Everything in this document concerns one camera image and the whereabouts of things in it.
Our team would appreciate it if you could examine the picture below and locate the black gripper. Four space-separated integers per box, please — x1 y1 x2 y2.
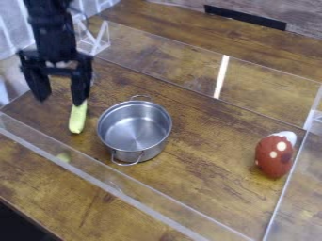
17 50 93 106

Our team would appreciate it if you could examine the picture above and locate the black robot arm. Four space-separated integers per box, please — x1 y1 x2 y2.
17 0 93 106

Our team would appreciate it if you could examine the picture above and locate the clear acrylic triangle stand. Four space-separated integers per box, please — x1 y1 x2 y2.
73 14 111 56

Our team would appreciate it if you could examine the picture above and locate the small steel pot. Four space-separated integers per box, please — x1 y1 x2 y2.
96 94 172 167

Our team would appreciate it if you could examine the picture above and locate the red spotted toy mushroom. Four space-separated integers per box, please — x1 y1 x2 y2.
254 131 296 179

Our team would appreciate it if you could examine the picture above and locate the black bar on wall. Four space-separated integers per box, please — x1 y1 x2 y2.
204 5 287 31

